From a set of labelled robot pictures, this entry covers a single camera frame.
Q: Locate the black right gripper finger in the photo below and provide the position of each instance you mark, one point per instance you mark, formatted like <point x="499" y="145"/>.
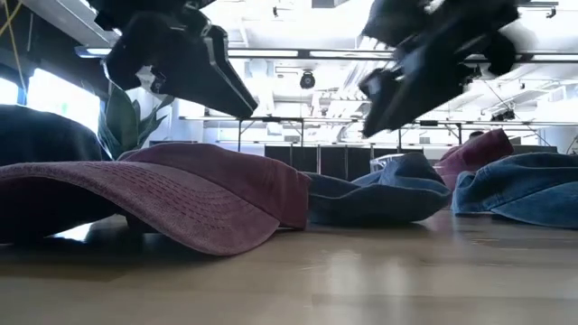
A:
<point x="411" y="99"/>
<point x="377" y="83"/>

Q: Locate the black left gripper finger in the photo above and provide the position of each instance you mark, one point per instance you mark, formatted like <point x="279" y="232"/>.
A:
<point x="198" y="81"/>
<point x="235" y="72"/>

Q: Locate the maroon baseball cap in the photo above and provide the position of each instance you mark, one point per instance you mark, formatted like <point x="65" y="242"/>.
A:
<point x="180" y="194"/>
<point x="478" y="155"/>

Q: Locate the blue denim baseball cap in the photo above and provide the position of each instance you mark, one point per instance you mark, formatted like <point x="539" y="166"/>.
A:
<point x="45" y="135"/>
<point x="519" y="194"/>
<point x="384" y="194"/>

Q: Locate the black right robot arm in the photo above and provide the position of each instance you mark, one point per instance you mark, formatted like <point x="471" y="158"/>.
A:
<point x="501" y="54"/>

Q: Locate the black hanging spotlight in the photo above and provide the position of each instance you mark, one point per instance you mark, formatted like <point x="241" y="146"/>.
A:
<point x="157" y="83"/>
<point x="503" y="115"/>
<point x="307" y="80"/>

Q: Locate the clear plastic bin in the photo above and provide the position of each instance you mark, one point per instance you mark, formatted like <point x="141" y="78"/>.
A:
<point x="384" y="162"/>

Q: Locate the green plant in white pot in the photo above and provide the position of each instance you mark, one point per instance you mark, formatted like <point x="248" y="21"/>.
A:
<point x="119" y="122"/>

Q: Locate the black partition panels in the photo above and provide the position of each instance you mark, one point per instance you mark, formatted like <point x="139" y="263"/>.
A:
<point x="334" y="162"/>

